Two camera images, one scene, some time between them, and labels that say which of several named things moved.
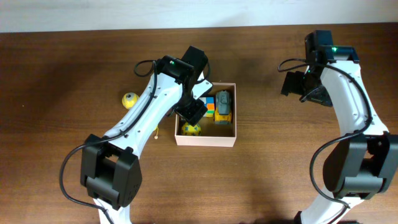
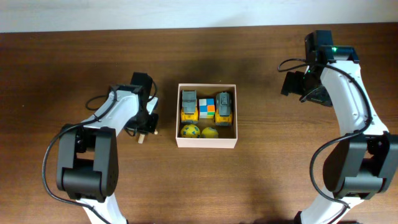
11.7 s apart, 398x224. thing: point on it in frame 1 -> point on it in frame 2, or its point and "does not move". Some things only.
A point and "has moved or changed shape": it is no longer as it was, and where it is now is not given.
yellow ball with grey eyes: x=129 y=99 has moved or changed shape
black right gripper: x=289 y=83 does not move
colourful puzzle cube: x=209 y=102 does not move
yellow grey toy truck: x=223 y=111 does not move
